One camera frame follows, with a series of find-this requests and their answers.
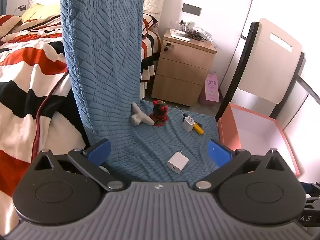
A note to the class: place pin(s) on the yellow pillow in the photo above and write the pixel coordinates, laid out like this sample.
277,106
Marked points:
37,11

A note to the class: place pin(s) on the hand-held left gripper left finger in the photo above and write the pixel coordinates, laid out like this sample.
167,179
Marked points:
100,152

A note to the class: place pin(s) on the small bottles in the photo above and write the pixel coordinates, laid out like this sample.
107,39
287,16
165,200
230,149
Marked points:
186,25

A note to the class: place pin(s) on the white plush toy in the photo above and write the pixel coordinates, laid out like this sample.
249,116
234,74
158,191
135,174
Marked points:
138,118

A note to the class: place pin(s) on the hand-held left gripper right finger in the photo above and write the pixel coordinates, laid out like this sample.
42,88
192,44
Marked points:
219,152

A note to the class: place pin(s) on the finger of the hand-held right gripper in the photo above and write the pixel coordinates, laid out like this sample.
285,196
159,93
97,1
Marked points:
308,188

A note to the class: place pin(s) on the blue textured blanket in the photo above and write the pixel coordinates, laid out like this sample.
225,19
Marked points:
100,55

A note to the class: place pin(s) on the white remote control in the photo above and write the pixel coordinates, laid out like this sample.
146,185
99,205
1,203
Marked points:
180,38

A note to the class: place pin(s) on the orange cardboard box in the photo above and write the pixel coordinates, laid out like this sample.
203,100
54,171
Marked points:
228,130

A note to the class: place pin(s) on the clear plastic package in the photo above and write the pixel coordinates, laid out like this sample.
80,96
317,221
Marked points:
208,35

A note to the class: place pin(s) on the red black striped blanket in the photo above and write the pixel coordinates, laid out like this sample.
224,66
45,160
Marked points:
25,55

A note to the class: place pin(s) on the beige folding chair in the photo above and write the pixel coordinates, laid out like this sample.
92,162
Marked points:
265,67

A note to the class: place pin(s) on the striped pillow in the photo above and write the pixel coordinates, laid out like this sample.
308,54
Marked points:
8,25

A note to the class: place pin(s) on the red black figurine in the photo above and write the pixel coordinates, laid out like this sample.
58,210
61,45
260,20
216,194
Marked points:
159,113

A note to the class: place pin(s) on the white plug adapter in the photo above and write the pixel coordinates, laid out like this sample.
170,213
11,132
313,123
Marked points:
188,124

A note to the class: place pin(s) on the wall outlet with plug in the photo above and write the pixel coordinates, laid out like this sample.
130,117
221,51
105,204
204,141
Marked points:
21,7

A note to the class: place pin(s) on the wooden nightstand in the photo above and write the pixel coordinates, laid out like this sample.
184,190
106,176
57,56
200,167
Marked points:
180,80

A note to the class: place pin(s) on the white dish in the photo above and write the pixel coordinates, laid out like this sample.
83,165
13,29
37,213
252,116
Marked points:
177,32

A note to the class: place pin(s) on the white flat charger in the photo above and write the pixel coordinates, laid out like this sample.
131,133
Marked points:
177,162

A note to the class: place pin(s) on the pink paper bag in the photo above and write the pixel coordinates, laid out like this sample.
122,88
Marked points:
212,87

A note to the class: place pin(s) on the grey wall switch panel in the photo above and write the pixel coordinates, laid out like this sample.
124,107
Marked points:
191,9

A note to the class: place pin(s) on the drawer keys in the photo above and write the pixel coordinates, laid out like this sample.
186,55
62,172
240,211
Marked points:
167,47

